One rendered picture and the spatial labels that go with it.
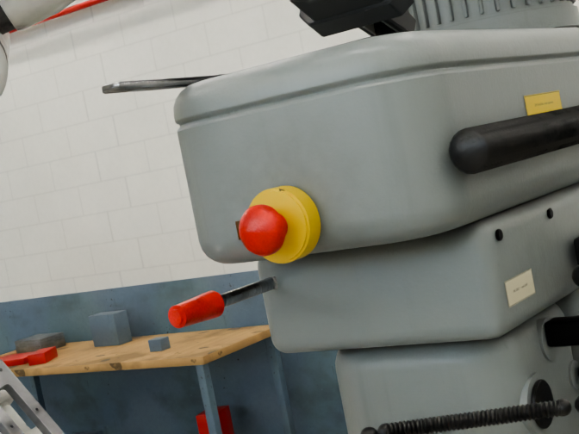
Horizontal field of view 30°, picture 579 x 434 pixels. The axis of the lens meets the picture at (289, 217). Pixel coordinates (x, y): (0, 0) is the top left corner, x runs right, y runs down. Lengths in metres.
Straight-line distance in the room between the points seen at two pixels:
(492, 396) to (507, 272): 0.12
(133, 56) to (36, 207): 1.38
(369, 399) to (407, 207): 0.26
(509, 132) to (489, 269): 0.12
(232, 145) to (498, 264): 0.24
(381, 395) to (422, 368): 0.05
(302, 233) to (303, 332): 0.18
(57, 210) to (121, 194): 0.60
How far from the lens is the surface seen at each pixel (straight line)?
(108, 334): 6.86
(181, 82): 0.94
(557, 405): 0.87
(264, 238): 0.82
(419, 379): 0.99
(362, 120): 0.82
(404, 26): 1.05
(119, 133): 6.98
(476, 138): 0.81
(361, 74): 0.82
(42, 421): 0.81
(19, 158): 7.65
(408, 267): 0.93
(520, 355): 0.99
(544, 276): 1.00
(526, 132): 0.88
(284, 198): 0.84
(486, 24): 1.18
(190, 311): 0.90
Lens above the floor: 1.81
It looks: 3 degrees down
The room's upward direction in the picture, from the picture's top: 11 degrees counter-clockwise
